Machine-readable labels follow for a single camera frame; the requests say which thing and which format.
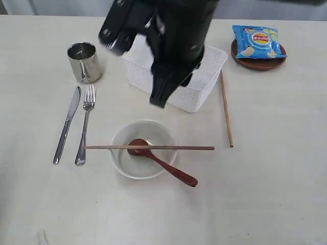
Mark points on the white plastic perforated basket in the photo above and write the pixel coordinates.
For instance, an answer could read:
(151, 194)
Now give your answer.
(138, 62)

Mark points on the brown wooden chopstick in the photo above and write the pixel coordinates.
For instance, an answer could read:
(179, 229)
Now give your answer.
(226, 111)
(178, 147)

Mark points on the white patterned ceramic bowl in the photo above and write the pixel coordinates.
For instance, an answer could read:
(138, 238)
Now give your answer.
(136, 167)

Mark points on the stainless steel cup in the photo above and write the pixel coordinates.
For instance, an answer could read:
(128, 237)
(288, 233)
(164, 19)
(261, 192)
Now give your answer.
(84, 62)

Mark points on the silver metal fork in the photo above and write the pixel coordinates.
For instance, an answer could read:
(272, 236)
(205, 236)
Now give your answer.
(88, 105)

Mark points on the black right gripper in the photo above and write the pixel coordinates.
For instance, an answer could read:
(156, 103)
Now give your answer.
(176, 38)

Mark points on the silver table knife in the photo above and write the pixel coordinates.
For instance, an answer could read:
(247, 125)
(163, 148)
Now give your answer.
(71, 112)

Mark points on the dark brown round plate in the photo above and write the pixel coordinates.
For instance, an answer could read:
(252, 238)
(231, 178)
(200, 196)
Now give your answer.
(256, 64)

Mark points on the blue Lays chips bag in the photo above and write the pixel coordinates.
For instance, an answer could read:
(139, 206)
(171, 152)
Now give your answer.
(255, 42)

